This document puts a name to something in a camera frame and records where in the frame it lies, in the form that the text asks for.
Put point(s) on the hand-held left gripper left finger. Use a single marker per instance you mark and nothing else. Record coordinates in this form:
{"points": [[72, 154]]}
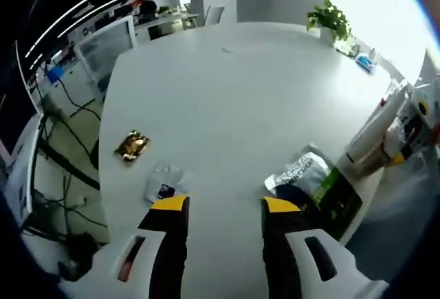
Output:
{"points": [[168, 237]]}

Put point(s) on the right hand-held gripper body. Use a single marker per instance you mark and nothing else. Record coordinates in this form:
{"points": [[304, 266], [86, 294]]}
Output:
{"points": [[424, 123]]}

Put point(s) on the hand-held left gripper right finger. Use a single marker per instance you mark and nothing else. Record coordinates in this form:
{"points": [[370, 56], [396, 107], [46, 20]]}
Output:
{"points": [[282, 237]]}

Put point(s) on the slim white skincare bottle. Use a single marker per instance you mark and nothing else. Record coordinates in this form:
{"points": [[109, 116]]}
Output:
{"points": [[393, 139]]}

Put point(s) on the red collared skincare pump bottle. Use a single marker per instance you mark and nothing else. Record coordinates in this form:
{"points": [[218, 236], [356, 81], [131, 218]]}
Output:
{"points": [[398, 98]]}

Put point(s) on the white skincare tube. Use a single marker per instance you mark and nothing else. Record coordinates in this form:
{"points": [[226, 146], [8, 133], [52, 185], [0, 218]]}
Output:
{"points": [[374, 127]]}

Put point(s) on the small clear skincare sachet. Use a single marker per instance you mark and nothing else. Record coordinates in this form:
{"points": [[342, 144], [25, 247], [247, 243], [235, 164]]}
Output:
{"points": [[165, 185]]}

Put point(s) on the green black skincare pack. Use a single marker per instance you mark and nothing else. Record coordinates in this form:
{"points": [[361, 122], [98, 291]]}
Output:
{"points": [[340, 206]]}

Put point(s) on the silver black skincare sachet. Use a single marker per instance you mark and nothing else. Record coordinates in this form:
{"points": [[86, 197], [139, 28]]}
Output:
{"points": [[302, 172]]}

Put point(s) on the gold foil skincare sachet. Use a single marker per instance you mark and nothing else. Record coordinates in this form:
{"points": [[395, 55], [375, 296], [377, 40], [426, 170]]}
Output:
{"points": [[132, 147]]}

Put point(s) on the blue tissue pack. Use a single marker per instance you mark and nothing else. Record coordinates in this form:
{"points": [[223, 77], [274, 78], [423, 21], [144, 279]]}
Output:
{"points": [[365, 62]]}

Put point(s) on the potted green plant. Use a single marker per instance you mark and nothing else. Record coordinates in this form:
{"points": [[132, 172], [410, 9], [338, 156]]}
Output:
{"points": [[330, 20]]}

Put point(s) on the blue box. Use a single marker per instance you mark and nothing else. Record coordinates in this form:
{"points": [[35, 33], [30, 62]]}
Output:
{"points": [[56, 75]]}

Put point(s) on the white framed glass partition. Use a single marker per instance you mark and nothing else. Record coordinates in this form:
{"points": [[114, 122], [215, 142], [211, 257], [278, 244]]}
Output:
{"points": [[106, 44]]}

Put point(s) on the white office desk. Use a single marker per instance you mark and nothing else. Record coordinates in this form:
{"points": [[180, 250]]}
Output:
{"points": [[165, 24]]}

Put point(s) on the white chair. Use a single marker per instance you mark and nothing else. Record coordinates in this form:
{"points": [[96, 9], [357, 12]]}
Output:
{"points": [[214, 14]]}

